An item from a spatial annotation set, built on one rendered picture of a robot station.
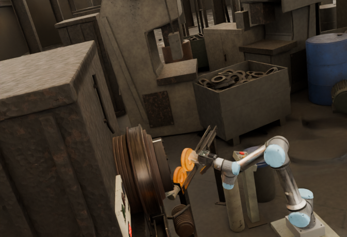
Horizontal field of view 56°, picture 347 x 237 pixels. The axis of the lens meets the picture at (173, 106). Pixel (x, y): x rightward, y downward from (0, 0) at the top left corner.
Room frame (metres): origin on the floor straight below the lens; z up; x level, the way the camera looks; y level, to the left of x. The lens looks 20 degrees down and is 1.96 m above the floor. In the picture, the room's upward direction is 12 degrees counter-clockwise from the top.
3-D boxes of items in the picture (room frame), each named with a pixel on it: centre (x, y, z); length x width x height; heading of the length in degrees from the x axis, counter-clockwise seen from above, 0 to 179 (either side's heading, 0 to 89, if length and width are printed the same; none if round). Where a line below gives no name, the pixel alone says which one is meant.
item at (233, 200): (2.17, -0.31, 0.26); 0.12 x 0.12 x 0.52
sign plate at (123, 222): (1.14, 0.29, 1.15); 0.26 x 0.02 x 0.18; 5
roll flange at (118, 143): (1.48, 0.29, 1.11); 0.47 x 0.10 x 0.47; 5
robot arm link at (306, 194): (1.68, -0.68, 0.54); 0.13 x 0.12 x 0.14; 148
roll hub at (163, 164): (1.49, 0.11, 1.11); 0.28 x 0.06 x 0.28; 5
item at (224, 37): (5.72, -1.28, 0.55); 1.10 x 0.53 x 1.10; 25
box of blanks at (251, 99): (4.03, -0.87, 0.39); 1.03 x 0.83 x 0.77; 110
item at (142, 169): (1.49, 0.21, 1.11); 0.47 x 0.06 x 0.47; 5
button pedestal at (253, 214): (2.22, -0.46, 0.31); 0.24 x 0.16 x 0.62; 5
